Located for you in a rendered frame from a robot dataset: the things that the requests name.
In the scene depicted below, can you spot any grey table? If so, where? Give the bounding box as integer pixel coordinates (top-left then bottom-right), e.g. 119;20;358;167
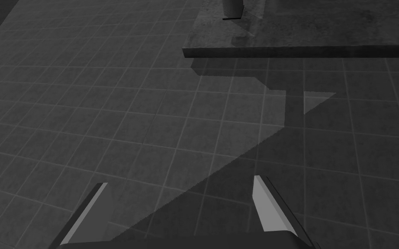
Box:
182;0;399;59

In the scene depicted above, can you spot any dark grey cylinder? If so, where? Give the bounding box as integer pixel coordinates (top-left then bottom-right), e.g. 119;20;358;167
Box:
222;0;245;20

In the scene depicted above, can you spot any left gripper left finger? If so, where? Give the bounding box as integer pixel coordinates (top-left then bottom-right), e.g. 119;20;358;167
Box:
48;182;115;249

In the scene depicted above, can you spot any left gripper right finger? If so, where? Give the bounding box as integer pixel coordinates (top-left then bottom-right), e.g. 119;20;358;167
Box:
252;175;317;248

